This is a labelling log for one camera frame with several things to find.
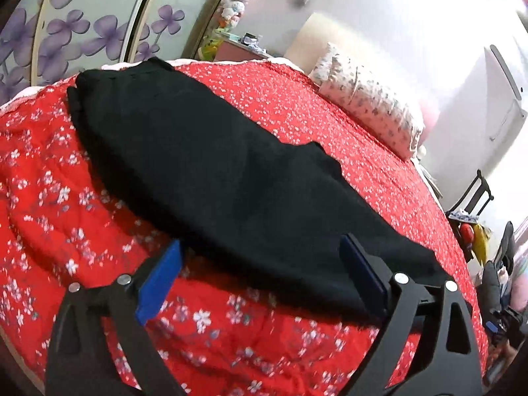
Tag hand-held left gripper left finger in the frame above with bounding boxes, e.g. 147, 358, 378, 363
45, 239, 186, 396

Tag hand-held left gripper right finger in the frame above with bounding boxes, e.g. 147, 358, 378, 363
339, 233, 483, 396

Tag black pants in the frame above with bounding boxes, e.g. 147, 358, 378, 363
67, 57, 452, 326

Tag grey padded chair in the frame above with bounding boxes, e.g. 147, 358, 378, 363
480, 220, 518, 318

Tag yellow item on chair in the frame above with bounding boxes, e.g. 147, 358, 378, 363
472, 223, 491, 265

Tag red item on chair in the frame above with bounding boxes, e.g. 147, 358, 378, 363
459, 223, 475, 261

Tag red floral blanket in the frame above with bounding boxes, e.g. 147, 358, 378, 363
0, 58, 489, 396

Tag black wooden chair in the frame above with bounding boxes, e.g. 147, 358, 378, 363
447, 169, 494, 217

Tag white floral pillow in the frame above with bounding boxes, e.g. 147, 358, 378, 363
309, 42, 425, 161

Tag white air conditioner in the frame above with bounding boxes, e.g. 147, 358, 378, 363
483, 45, 528, 143

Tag cream and pink headboard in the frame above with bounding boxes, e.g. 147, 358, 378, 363
284, 12, 343, 76

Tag pink nightstand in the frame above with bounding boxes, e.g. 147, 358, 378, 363
214, 33, 273, 62

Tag purple flower wardrobe doors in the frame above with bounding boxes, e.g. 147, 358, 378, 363
0, 0, 240, 104

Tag column of stuffed toys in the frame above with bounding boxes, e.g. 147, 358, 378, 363
199, 0, 265, 60

